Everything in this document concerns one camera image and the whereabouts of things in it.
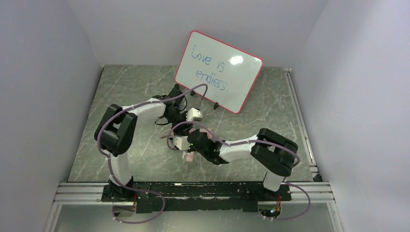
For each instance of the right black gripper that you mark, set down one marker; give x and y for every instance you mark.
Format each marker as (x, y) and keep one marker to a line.
(191, 144)

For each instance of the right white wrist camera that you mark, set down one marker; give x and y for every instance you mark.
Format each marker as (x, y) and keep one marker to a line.
(181, 142)

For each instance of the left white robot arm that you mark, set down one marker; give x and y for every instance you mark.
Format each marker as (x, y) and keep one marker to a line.
(115, 132)

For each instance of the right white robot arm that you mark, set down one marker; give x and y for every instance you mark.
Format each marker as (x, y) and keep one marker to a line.
(275, 152)

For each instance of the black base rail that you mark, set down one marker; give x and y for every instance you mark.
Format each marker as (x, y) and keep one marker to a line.
(193, 196)

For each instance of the red-framed whiteboard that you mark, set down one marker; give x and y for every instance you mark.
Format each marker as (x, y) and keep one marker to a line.
(230, 73)

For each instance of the pink folding umbrella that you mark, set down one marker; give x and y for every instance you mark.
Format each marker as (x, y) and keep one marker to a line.
(188, 156)

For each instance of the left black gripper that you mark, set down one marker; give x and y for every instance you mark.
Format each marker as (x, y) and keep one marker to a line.
(179, 104)

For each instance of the blue whiteboard marker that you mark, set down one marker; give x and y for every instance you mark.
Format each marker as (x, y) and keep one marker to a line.
(176, 93)

